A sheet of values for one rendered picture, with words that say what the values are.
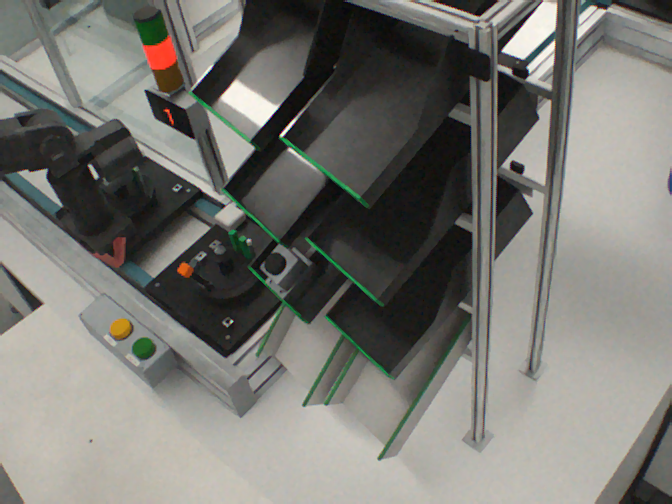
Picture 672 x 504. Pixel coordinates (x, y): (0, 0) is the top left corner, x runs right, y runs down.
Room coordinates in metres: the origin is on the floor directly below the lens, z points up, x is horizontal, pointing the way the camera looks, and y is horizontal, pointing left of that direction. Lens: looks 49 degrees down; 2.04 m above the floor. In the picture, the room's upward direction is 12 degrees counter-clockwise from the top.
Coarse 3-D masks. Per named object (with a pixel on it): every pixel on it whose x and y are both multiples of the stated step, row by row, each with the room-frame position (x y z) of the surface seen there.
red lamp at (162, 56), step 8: (168, 40) 1.15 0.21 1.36; (144, 48) 1.14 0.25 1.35; (152, 48) 1.13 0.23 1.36; (160, 48) 1.13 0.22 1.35; (168, 48) 1.14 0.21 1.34; (152, 56) 1.13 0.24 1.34; (160, 56) 1.13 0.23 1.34; (168, 56) 1.14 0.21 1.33; (152, 64) 1.14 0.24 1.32; (160, 64) 1.13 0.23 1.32; (168, 64) 1.13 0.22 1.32
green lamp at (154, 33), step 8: (160, 16) 1.15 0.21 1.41; (136, 24) 1.14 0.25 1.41; (144, 24) 1.13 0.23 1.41; (152, 24) 1.13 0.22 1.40; (160, 24) 1.14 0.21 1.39; (144, 32) 1.13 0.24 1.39; (152, 32) 1.13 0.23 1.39; (160, 32) 1.14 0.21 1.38; (144, 40) 1.14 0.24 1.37; (152, 40) 1.13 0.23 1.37; (160, 40) 1.13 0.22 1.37
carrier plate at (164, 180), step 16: (160, 176) 1.25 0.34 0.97; (176, 176) 1.24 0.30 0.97; (160, 192) 1.20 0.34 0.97; (192, 192) 1.18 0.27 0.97; (160, 208) 1.15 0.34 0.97; (176, 208) 1.14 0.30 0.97; (144, 224) 1.11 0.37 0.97; (160, 224) 1.11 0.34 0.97; (128, 240) 1.08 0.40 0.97; (144, 240) 1.08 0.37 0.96; (112, 256) 1.04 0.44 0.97; (128, 256) 1.05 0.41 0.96
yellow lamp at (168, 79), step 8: (176, 64) 1.15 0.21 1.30; (152, 72) 1.15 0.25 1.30; (160, 72) 1.13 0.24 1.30; (168, 72) 1.13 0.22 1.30; (176, 72) 1.14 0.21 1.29; (160, 80) 1.13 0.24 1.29; (168, 80) 1.13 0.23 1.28; (176, 80) 1.14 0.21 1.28; (160, 88) 1.14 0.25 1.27; (168, 88) 1.13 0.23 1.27; (176, 88) 1.13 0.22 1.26
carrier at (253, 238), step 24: (216, 216) 1.07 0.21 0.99; (240, 216) 1.06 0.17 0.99; (216, 240) 0.99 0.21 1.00; (240, 240) 0.95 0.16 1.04; (264, 240) 1.00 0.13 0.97; (216, 264) 0.95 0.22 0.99; (240, 264) 0.93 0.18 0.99; (168, 288) 0.93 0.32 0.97; (192, 288) 0.92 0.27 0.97; (216, 288) 0.89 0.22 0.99; (240, 288) 0.88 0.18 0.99; (264, 288) 0.88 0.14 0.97; (192, 312) 0.86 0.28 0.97; (216, 312) 0.85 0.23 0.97; (240, 312) 0.84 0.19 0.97; (264, 312) 0.83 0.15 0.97; (216, 336) 0.80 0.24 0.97; (240, 336) 0.79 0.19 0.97
